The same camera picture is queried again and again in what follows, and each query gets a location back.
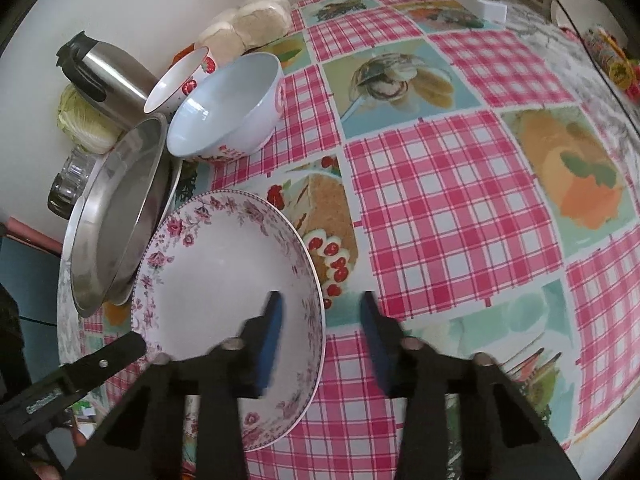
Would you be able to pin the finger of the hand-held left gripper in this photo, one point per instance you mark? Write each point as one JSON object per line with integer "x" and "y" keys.
{"x": 102, "y": 364}

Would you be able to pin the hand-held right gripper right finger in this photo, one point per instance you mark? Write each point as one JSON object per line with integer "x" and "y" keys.
{"x": 376, "y": 347}

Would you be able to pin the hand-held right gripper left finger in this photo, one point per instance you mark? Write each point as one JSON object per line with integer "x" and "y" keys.
{"x": 269, "y": 345}

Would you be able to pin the pink floral bowl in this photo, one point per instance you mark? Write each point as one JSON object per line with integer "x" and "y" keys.
{"x": 215, "y": 270}

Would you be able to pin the round metal pan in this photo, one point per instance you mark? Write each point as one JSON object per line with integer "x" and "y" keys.
{"x": 115, "y": 220}

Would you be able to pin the large white bowl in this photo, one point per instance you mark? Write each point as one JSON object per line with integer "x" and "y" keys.
{"x": 225, "y": 105}

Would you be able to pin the small strawberry print bowl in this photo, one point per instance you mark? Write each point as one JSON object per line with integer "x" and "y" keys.
{"x": 175, "y": 80}

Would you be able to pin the reddish wooden board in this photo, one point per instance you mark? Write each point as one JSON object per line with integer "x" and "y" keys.
{"x": 30, "y": 235}

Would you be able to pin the pink checked tablecloth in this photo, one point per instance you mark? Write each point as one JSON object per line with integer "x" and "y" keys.
{"x": 450, "y": 200}

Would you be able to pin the clear drinking glass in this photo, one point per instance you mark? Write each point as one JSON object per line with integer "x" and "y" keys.
{"x": 80, "y": 167}

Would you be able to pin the napa cabbage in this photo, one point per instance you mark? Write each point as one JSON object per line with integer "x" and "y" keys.
{"x": 80, "y": 120}

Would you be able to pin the stainless steel thermos jug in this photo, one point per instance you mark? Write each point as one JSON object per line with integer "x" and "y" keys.
{"x": 110, "y": 80}

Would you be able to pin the orange snack packet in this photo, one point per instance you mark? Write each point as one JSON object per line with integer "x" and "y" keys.
{"x": 182, "y": 54}

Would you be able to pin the bag of white buns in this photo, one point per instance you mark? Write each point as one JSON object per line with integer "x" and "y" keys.
{"x": 255, "y": 20}

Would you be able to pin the white power strip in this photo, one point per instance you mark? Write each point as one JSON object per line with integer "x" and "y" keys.
{"x": 480, "y": 6}

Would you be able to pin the pile of colourful packets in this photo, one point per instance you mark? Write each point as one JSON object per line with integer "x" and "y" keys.
{"x": 610, "y": 55}

